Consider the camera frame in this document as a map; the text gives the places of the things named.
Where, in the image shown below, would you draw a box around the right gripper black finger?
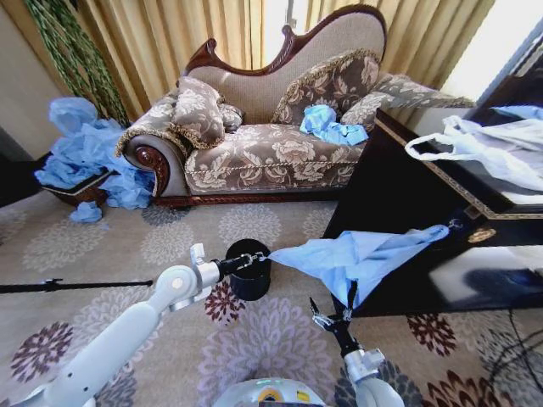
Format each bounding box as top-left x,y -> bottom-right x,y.
346,279 -> 359,318
308,296 -> 328,328

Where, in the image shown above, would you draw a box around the blue garbage bag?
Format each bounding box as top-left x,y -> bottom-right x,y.
267,224 -> 451,311

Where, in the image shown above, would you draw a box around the black round trash bin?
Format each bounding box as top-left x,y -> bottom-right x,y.
224,238 -> 272,302

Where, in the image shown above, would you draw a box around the crumpled blue bag ball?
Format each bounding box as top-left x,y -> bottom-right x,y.
68,200 -> 104,225

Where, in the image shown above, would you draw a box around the white plastic bag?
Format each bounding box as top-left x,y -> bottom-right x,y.
404,114 -> 543,192

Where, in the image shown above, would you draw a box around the flat blue bag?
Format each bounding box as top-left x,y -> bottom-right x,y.
487,104 -> 543,122

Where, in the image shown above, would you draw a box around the white robot front shell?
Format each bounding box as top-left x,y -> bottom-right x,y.
215,377 -> 328,407

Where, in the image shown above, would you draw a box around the floral chaise sofa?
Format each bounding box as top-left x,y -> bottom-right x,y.
115,3 -> 476,209

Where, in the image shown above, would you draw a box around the floral patterned carpet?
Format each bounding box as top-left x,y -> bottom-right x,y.
0,190 -> 543,407

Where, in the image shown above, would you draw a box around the black cabinet with gold trim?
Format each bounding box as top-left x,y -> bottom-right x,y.
322,37 -> 543,319

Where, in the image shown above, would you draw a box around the small floral cushion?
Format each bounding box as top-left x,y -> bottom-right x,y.
218,103 -> 246,132

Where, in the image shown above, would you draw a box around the thin black rod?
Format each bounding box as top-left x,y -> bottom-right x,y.
0,277 -> 154,295

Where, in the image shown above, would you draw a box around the crumpled blue bags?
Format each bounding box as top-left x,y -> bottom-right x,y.
299,104 -> 369,148

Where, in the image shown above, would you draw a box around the dark wooden tray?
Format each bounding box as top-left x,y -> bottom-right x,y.
42,167 -> 122,208

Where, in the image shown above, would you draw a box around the large floral fringed cushion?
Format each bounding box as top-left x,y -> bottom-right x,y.
271,48 -> 385,128

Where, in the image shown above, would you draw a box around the floral bolster cushion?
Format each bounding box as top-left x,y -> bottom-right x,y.
340,91 -> 398,132

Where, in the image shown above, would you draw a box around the big pile of blue bags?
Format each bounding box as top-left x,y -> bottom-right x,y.
34,97 -> 156,211

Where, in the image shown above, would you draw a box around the beige pleated curtain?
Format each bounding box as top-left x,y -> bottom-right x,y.
305,0 -> 496,91
63,0 -> 266,124

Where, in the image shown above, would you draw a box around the dark furniture piece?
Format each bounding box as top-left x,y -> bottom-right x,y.
0,125 -> 46,209

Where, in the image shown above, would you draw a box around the green hanging plant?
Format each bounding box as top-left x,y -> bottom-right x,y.
21,0 -> 131,128

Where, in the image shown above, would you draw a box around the brass cabinet handle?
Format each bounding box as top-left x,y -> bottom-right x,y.
466,227 -> 498,244

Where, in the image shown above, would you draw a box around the black floor cables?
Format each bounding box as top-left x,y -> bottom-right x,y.
481,308 -> 543,407

